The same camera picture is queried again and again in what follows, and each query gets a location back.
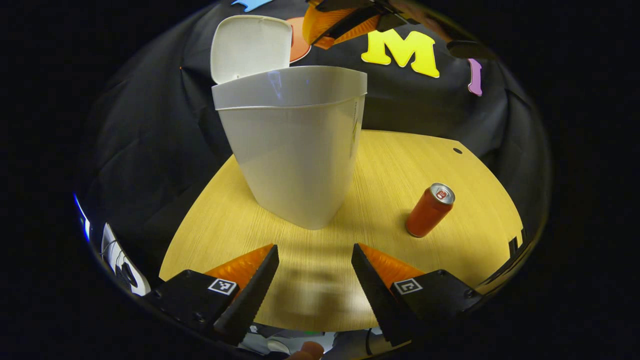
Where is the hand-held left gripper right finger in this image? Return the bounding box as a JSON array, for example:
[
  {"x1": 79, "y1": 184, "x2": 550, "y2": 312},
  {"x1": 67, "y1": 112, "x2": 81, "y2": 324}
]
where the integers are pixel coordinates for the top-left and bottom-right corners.
[{"x1": 351, "y1": 243, "x2": 483, "y2": 347}]

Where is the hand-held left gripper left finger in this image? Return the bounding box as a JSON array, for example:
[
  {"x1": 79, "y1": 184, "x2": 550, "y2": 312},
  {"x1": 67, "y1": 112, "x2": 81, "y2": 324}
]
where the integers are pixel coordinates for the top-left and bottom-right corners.
[{"x1": 145, "y1": 244, "x2": 280, "y2": 346}]

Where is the orange pop can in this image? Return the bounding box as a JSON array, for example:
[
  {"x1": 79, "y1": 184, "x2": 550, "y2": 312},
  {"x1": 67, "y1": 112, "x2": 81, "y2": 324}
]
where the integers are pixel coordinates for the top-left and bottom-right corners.
[{"x1": 405, "y1": 182, "x2": 456, "y2": 238}]

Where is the white desktop garbage bin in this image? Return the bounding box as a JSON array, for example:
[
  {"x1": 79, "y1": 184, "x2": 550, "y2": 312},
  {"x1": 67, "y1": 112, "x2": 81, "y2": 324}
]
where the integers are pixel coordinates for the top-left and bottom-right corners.
[{"x1": 210, "y1": 15, "x2": 368, "y2": 231}]

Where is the wooden desktop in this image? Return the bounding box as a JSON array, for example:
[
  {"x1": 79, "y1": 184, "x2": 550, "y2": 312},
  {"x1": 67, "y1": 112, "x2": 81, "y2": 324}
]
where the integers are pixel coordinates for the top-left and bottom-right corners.
[{"x1": 159, "y1": 129, "x2": 524, "y2": 333}]

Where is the white black equipment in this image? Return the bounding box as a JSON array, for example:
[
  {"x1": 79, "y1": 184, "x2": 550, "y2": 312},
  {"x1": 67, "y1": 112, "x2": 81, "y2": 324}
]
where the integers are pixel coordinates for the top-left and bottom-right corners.
[{"x1": 100, "y1": 222, "x2": 151, "y2": 297}]

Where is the black backdrop cloth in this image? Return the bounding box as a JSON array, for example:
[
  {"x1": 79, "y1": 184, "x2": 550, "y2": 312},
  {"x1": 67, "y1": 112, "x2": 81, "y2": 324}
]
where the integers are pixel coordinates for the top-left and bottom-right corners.
[{"x1": 80, "y1": 0, "x2": 551, "y2": 283}]

